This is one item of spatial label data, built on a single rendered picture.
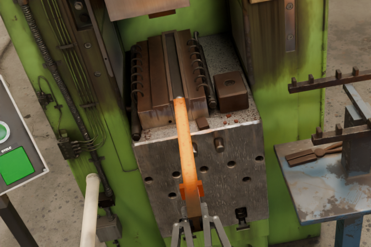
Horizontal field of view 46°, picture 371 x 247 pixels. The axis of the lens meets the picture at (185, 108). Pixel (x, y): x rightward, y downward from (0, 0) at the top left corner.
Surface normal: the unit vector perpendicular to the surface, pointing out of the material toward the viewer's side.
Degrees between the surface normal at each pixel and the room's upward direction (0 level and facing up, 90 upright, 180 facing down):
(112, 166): 90
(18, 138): 60
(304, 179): 0
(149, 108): 0
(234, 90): 0
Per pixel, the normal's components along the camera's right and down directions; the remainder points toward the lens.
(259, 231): 0.10, 0.60
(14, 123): 0.36, 0.01
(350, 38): -0.16, -0.78
